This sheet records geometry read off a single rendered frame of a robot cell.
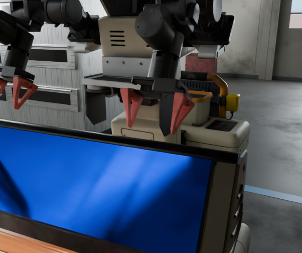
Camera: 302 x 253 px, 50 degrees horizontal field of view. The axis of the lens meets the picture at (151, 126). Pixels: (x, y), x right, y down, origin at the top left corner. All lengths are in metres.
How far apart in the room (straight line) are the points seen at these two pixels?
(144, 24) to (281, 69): 7.85
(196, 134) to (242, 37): 7.33
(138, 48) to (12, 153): 0.76
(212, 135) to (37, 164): 1.02
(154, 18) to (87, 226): 0.45
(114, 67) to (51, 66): 2.36
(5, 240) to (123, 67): 0.56
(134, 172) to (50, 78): 3.22
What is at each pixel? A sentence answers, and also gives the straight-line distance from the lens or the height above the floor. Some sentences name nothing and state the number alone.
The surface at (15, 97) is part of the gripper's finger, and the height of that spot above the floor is 1.02.
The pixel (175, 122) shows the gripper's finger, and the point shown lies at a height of 1.01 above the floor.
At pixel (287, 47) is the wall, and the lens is 8.35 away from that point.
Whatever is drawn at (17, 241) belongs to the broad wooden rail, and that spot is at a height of 0.76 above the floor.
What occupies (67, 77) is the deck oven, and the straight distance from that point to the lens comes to 3.26.
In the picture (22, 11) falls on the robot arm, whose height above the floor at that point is 1.22.
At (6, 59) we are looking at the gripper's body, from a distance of 0.91.
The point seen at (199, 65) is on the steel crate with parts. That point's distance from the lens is 7.60.
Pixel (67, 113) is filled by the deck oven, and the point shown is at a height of 0.36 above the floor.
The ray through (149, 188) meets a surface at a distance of 0.20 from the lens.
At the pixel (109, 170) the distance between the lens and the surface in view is 0.21.
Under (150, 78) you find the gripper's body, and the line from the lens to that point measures 0.63.
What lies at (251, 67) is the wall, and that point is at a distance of 8.49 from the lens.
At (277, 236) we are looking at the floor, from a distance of 2.16.
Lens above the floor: 1.18
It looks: 17 degrees down
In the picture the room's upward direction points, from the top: straight up
